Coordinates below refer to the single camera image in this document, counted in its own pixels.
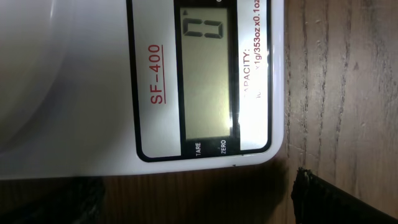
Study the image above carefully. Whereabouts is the white digital kitchen scale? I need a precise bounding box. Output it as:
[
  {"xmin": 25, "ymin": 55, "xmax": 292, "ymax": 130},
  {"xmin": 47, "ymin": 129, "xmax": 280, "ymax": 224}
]
[{"xmin": 1, "ymin": 0, "xmax": 284, "ymax": 180}]

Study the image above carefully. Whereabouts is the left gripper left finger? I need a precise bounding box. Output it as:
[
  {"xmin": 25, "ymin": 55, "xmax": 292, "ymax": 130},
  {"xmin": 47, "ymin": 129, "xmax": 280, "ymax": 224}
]
[{"xmin": 1, "ymin": 177, "xmax": 106, "ymax": 224}]

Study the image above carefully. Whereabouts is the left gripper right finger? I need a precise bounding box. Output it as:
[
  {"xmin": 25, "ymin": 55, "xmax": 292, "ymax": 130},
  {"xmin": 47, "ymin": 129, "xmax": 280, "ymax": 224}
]
[{"xmin": 291, "ymin": 167, "xmax": 397, "ymax": 224}]

